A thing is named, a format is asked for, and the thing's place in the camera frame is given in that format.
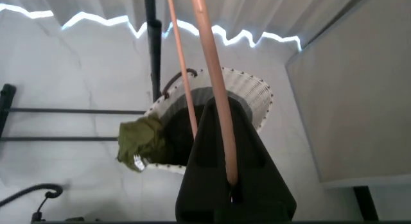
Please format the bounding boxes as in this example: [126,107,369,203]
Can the black clothes rack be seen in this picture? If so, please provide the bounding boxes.
[0,0,163,142]

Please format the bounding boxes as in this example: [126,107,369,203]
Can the black cable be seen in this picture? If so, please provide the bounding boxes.
[0,183,64,223]

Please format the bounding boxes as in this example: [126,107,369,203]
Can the green garment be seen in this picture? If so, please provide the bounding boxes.
[116,114,168,173]

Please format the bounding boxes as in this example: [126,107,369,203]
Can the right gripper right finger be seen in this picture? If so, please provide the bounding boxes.
[228,97,297,223]

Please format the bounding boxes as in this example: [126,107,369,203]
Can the pink clothes hanger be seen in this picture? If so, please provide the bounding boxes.
[165,0,240,187]

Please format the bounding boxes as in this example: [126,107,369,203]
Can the white laundry basket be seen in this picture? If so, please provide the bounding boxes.
[144,67,274,175]

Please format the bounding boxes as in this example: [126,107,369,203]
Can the white curtain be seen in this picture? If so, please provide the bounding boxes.
[0,0,364,52]

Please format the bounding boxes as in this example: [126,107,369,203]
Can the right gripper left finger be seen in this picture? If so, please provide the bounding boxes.
[175,96,232,223]

